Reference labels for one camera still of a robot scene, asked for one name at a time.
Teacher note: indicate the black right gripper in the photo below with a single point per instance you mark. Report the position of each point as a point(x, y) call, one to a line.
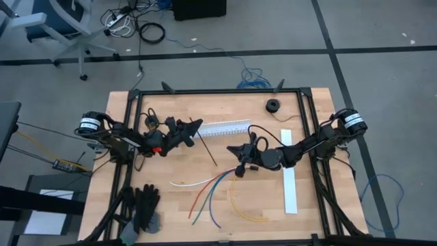
point(257, 157)

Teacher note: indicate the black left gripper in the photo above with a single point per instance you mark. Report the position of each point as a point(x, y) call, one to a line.
point(164, 141)

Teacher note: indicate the black zip tie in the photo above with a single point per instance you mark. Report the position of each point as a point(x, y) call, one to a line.
point(209, 152)

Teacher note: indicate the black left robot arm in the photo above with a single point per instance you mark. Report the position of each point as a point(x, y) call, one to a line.
point(116, 135)

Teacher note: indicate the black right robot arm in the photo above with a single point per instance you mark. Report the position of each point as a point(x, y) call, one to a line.
point(307, 145)

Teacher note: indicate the white raceway cover strip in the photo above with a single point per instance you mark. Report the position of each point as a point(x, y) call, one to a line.
point(289, 191)

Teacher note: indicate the black work glove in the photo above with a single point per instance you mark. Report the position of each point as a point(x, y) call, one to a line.
point(147, 205)
point(129, 232)

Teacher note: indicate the black computer case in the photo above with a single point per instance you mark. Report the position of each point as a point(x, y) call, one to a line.
point(198, 8)

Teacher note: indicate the small black electronics box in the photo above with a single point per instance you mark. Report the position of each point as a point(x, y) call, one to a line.
point(63, 166)

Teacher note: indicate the white power strip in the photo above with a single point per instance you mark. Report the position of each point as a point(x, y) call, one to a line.
point(116, 20)

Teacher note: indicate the grey cabinet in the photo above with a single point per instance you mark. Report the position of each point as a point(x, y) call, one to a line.
point(34, 181)

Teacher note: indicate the white paper sheet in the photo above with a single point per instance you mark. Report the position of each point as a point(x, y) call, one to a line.
point(48, 222)

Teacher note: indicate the black flat crossbar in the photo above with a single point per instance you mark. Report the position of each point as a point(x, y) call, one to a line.
point(34, 201)

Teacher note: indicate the grey office chair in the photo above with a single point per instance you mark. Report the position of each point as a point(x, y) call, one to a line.
point(54, 17)

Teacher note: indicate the black side desk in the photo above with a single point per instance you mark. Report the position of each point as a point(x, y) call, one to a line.
point(8, 126)

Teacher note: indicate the black aluminium frame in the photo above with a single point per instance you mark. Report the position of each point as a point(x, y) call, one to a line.
point(218, 91)

